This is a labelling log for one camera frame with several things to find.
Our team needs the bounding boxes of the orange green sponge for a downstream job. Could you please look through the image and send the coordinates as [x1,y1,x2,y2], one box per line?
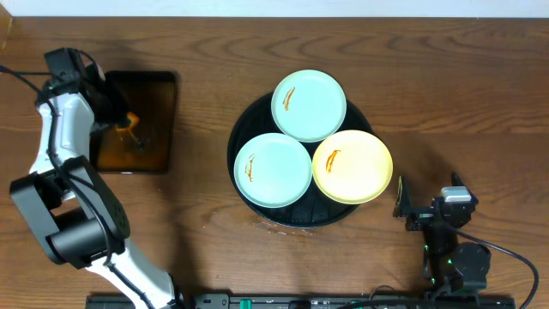
[115,112,140,132]

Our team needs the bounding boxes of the light green plate top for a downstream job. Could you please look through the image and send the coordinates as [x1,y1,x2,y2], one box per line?
[270,70,347,142]

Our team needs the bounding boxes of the light green plate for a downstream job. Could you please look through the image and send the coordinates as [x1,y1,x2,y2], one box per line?
[233,133,312,209]
[270,70,347,142]

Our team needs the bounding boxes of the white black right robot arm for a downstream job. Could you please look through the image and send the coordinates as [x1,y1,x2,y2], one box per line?
[393,173,492,296]

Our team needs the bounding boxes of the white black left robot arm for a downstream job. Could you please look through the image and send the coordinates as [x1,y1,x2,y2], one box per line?
[9,65,184,308]

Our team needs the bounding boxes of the black rectangular water tray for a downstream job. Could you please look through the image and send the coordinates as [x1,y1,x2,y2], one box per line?
[89,71,178,173]

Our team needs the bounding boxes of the round black tray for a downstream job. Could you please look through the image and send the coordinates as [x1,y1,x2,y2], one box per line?
[226,93,358,228]

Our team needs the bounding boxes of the yellow plate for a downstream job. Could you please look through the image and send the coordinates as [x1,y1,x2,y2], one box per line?
[312,130,394,204]

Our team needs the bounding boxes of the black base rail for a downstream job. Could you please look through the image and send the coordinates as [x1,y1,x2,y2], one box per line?
[85,293,516,309]

